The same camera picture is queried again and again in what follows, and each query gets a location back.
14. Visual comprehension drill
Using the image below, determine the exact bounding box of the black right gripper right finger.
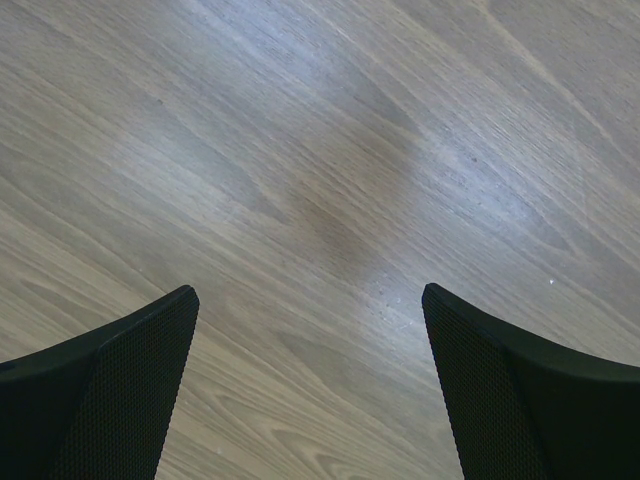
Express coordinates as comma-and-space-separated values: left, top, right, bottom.
422, 283, 639, 479

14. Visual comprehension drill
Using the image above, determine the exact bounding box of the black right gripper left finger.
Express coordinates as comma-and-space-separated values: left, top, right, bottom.
1, 285, 199, 479

